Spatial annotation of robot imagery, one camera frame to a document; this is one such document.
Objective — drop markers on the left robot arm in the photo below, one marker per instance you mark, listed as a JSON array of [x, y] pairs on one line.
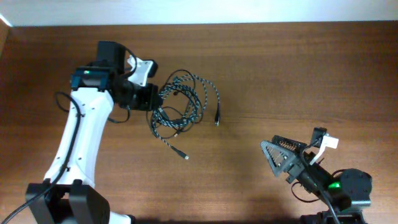
[[67, 193]]

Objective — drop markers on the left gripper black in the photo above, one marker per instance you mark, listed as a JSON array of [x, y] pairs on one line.
[[149, 97]]

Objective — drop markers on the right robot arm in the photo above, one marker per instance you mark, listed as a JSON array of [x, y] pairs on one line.
[[346, 192]]

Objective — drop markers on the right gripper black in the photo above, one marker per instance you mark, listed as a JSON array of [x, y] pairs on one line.
[[288, 158]]

